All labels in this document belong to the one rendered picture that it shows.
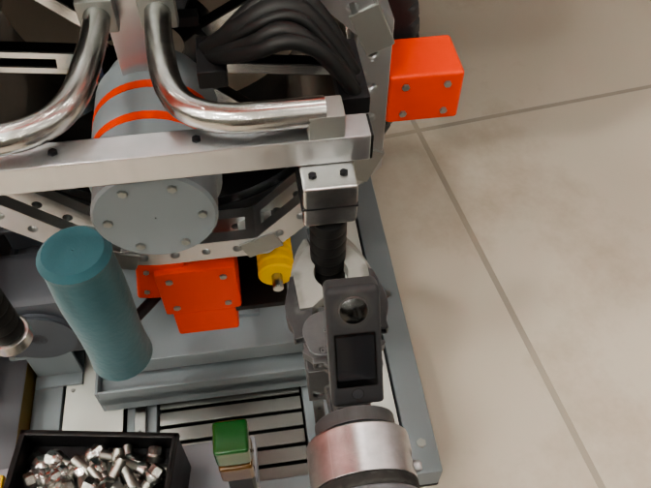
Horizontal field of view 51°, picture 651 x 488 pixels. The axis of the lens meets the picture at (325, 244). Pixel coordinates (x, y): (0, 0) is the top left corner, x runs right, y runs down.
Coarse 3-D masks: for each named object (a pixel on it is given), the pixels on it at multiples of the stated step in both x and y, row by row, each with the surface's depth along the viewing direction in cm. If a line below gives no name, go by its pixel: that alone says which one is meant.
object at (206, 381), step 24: (240, 360) 139; (264, 360) 139; (288, 360) 139; (96, 384) 133; (120, 384) 136; (144, 384) 136; (168, 384) 133; (192, 384) 134; (216, 384) 136; (240, 384) 137; (264, 384) 138; (288, 384) 140; (120, 408) 138
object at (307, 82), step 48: (48, 0) 77; (192, 0) 84; (240, 0) 81; (0, 48) 81; (48, 48) 82; (192, 48) 89; (0, 96) 93; (48, 96) 103; (240, 96) 93; (288, 96) 107; (240, 192) 103
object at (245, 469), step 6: (252, 444) 82; (252, 450) 81; (252, 456) 80; (252, 462) 79; (222, 468) 79; (228, 468) 79; (234, 468) 79; (240, 468) 79; (246, 468) 79; (252, 468) 79; (222, 474) 79; (228, 474) 80; (234, 474) 80; (240, 474) 80; (246, 474) 80; (252, 474) 81; (228, 480) 81
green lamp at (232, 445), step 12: (228, 420) 77; (240, 420) 77; (216, 432) 76; (228, 432) 76; (240, 432) 76; (216, 444) 75; (228, 444) 75; (240, 444) 75; (216, 456) 75; (228, 456) 75; (240, 456) 76
